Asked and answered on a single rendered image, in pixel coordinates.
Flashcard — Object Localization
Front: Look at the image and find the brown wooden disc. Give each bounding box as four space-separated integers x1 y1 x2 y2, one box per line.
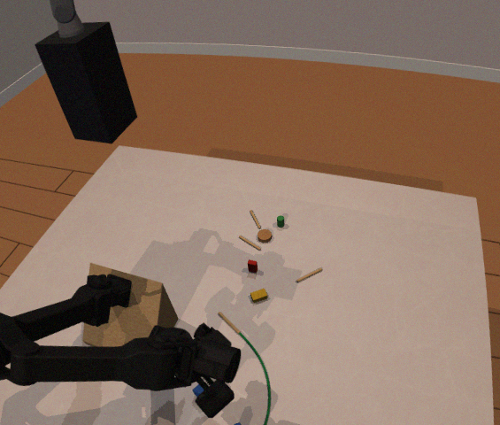
258 229 272 243

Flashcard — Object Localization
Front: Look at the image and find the small red block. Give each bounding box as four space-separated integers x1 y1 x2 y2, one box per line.
248 260 258 273

